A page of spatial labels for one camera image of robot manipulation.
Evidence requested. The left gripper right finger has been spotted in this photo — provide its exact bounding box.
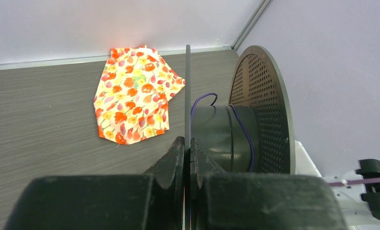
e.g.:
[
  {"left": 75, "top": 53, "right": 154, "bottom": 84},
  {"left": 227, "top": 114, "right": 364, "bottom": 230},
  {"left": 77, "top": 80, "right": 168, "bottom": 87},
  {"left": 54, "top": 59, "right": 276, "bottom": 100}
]
[{"left": 190, "top": 139, "right": 347, "bottom": 230}]

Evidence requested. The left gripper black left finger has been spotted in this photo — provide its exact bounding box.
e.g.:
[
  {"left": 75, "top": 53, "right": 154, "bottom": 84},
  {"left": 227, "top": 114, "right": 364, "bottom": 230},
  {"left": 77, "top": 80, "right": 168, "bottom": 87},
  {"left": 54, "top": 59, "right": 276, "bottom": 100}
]
[{"left": 5, "top": 137, "right": 185, "bottom": 230}]

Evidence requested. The black cable spool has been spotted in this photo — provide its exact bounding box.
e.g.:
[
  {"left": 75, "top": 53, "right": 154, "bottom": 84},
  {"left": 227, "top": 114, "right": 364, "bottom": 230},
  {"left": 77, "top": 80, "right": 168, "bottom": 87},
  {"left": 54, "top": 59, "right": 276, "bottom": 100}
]
[{"left": 184, "top": 44, "right": 296, "bottom": 175}]

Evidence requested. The thin purple wire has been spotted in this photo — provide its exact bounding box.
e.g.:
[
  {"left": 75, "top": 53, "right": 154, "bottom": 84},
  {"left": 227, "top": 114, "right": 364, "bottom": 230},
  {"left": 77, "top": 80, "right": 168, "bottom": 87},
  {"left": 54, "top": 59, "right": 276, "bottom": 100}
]
[{"left": 190, "top": 92, "right": 256, "bottom": 173}]

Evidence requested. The orange floral cloth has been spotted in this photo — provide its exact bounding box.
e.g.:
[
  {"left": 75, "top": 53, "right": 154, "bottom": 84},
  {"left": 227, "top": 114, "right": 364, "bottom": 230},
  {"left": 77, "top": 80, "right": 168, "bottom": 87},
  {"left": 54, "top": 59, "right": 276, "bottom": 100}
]
[{"left": 93, "top": 46, "right": 186, "bottom": 145}]

